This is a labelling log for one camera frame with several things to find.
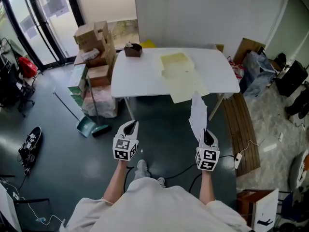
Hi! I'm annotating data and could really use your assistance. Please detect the wooden slatted bench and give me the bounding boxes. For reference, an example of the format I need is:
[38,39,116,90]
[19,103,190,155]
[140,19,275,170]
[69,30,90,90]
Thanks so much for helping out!
[222,92,262,178]

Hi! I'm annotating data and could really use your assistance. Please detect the black office chair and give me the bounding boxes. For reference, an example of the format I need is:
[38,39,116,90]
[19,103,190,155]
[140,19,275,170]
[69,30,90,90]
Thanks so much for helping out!
[0,59,36,117]

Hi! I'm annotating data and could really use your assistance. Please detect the green broom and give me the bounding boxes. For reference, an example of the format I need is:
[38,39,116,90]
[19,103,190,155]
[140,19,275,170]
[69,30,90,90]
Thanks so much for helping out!
[87,75,112,138]

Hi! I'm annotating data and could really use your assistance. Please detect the green dustpan with handle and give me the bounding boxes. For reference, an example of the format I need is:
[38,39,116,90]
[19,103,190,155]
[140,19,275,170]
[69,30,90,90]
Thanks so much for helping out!
[53,87,97,138]

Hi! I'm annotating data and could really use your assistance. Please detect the brown tissue box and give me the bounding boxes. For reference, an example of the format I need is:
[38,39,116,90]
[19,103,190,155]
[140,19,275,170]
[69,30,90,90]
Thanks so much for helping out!
[124,41,143,58]

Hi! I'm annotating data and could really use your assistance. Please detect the yellow object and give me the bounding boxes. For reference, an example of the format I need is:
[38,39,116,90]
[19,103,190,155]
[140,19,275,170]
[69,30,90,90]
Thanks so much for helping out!
[139,39,158,49]

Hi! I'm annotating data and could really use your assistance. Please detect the brown box with white panel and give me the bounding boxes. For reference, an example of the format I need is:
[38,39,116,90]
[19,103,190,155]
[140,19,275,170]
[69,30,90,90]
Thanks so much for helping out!
[236,188,280,232]

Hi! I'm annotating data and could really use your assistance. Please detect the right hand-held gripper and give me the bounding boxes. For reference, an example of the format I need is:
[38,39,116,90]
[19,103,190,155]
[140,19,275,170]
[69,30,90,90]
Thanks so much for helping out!
[195,129,221,172]

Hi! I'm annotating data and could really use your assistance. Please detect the person's left forearm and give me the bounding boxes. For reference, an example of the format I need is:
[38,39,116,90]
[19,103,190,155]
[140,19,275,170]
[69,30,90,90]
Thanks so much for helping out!
[103,159,129,205]

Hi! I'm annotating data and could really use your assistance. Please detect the small brown cardboard box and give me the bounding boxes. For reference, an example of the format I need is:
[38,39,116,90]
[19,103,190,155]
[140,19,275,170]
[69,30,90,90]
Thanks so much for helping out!
[85,65,113,87]

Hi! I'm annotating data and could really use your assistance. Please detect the white sheet of paper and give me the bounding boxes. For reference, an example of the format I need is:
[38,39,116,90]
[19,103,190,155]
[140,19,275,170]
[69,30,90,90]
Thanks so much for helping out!
[188,90,208,142]

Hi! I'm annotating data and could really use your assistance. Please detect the person's white shirt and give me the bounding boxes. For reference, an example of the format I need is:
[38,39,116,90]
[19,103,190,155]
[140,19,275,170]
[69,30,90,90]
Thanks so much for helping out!
[64,177,252,232]

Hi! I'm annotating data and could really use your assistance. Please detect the flat brown cardboard box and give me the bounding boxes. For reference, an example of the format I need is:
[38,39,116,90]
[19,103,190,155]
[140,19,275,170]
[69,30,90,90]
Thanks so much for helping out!
[73,47,117,68]

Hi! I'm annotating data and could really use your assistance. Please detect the person's left white shoe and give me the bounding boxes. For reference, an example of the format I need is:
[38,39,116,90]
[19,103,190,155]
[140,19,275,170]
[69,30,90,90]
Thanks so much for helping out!
[137,159,149,176]

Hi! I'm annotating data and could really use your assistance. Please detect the large brown cardboard box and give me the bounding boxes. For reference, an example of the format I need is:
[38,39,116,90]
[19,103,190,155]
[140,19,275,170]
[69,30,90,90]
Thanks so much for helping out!
[73,20,110,53]

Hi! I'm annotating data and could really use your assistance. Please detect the black and white sneaker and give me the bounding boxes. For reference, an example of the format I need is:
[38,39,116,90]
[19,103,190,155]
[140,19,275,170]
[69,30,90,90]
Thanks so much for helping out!
[18,126,43,175]

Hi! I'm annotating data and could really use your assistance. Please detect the black framed glass door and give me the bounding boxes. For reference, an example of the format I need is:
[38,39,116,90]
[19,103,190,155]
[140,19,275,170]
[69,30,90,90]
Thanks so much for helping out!
[0,0,85,72]

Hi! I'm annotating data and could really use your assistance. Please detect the blue plastic bag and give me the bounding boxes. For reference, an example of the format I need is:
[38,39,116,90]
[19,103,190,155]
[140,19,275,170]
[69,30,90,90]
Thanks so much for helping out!
[239,51,276,98]

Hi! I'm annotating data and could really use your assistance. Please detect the clear plastic wrapped bundle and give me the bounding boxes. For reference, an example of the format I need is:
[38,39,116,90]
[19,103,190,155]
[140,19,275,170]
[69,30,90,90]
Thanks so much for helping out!
[82,85,118,119]

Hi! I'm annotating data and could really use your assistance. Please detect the white floor cable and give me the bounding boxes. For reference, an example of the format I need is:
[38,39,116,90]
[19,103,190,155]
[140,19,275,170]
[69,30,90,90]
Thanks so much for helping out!
[4,177,66,226]

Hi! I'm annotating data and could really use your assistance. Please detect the black box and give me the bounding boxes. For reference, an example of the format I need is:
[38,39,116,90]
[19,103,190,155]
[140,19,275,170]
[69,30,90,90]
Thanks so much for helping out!
[275,59,309,98]

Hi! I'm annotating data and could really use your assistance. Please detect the white table leg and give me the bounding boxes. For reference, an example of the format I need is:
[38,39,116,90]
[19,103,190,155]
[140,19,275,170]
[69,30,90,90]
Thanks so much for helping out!
[123,97,136,121]
[208,93,225,121]

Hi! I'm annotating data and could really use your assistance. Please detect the red and white bag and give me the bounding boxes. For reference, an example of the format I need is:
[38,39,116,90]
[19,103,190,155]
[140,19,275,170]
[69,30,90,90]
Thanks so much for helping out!
[226,56,246,80]

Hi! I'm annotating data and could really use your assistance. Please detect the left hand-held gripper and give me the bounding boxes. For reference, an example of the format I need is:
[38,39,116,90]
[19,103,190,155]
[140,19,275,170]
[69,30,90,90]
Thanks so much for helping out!
[112,120,140,162]

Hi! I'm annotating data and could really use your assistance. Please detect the person's right forearm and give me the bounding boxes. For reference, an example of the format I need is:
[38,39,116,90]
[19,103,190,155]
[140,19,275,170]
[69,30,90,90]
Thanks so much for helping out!
[198,169,216,205]

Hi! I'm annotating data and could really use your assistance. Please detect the white power strip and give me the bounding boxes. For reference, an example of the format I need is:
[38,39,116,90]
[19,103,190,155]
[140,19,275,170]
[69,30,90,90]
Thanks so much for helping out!
[234,152,243,170]

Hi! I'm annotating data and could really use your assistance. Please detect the brown cardboard sheet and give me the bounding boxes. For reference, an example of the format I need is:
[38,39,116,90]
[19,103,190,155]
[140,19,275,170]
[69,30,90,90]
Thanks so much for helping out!
[233,38,267,65]

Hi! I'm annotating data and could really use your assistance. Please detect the green and white carton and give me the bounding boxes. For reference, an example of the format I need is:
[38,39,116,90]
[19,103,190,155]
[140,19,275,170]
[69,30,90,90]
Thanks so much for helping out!
[67,63,88,109]

